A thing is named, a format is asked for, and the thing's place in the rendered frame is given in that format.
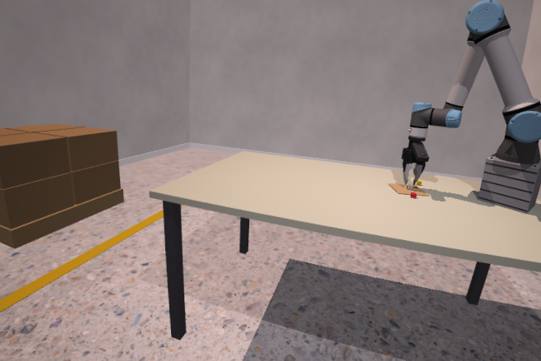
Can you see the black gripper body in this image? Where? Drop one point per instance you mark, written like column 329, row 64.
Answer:
column 409, row 151

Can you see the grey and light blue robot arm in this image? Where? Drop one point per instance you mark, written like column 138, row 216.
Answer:
column 486, row 20

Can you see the tan flat mat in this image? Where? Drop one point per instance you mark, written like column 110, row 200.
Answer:
column 401, row 189

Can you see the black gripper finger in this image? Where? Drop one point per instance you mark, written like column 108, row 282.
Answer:
column 419, row 169
column 406, row 169

